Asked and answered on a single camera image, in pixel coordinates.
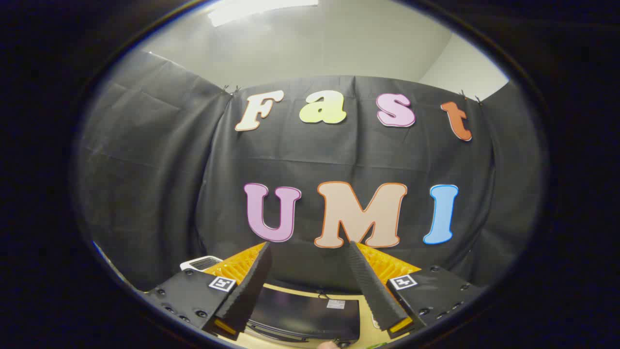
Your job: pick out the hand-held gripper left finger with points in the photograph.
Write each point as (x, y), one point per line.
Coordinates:
(252, 283)

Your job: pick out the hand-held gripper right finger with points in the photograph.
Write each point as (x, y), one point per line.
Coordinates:
(370, 286)

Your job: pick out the black toaster oven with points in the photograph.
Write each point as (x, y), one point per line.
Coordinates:
(300, 310)

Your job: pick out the white plastic object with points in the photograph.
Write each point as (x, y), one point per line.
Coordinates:
(199, 263)

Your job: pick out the black backdrop cloth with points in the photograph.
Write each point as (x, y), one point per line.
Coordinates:
(160, 184)

